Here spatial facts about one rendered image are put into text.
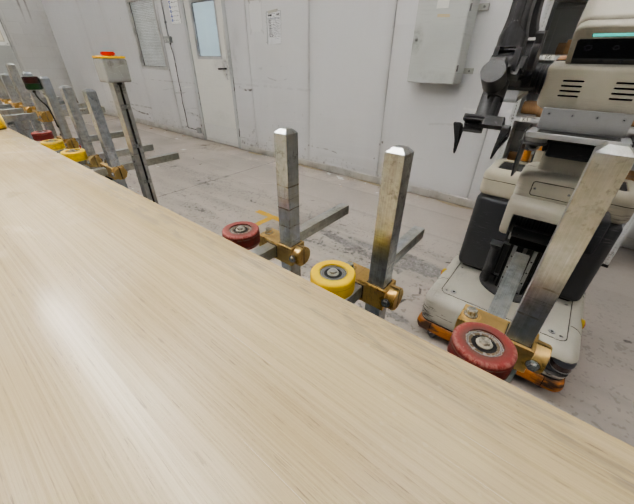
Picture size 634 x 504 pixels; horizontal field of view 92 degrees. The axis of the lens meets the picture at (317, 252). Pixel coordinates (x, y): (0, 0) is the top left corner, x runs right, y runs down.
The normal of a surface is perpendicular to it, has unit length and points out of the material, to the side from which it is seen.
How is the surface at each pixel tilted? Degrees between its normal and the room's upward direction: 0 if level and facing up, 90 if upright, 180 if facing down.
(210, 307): 0
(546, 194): 98
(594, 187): 90
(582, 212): 90
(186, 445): 0
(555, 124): 90
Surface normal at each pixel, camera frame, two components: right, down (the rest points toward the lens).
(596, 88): -0.62, 0.52
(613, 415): 0.01, -0.84
